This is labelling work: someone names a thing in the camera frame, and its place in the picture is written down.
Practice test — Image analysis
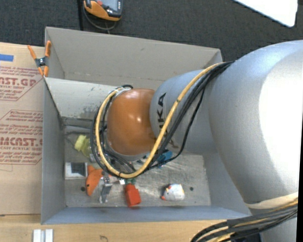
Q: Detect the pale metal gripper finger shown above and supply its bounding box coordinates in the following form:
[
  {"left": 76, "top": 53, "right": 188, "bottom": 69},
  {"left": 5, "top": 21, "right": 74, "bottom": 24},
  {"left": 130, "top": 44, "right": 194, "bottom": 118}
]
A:
[
  {"left": 103, "top": 178, "right": 113, "bottom": 203},
  {"left": 98, "top": 176, "right": 107, "bottom": 204}
]

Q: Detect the orange toy fish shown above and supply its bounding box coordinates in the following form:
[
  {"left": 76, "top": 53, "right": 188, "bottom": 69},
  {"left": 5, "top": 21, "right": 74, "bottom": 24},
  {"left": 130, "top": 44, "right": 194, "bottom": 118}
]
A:
[{"left": 84, "top": 165, "right": 105, "bottom": 198}]

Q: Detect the red-orange block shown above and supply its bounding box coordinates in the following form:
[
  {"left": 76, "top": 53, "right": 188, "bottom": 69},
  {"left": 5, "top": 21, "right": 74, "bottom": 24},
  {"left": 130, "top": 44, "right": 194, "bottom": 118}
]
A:
[{"left": 123, "top": 183, "right": 143, "bottom": 209}]

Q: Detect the blue plastic toy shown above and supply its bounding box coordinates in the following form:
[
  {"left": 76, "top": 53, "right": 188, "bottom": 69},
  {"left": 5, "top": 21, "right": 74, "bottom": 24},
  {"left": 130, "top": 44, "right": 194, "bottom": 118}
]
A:
[{"left": 156, "top": 149, "right": 174, "bottom": 170}]

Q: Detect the white toy chicken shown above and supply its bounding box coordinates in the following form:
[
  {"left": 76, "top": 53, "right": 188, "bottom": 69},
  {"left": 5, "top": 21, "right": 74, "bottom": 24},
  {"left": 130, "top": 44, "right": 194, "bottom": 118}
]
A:
[{"left": 160, "top": 183, "right": 186, "bottom": 203}]

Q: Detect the brown cardboard board, red print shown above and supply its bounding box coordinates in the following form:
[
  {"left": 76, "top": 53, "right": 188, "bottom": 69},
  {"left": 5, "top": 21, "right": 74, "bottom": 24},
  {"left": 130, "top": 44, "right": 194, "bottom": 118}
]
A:
[{"left": 0, "top": 41, "right": 53, "bottom": 220}]

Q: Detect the grey metal bin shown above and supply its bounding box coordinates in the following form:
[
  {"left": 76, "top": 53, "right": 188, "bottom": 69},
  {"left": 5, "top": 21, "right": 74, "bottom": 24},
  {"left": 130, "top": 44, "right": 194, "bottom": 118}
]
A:
[{"left": 33, "top": 26, "right": 264, "bottom": 238}]

